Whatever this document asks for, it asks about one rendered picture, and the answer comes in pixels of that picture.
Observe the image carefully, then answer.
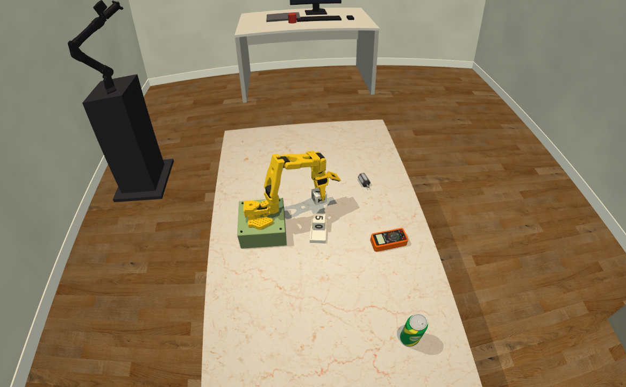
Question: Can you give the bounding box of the orange digital multimeter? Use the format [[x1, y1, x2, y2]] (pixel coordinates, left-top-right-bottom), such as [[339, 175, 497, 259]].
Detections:
[[371, 228, 408, 252]]

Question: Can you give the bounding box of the green drink can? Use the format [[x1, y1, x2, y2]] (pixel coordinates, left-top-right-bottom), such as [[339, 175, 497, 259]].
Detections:
[[400, 314, 428, 346]]

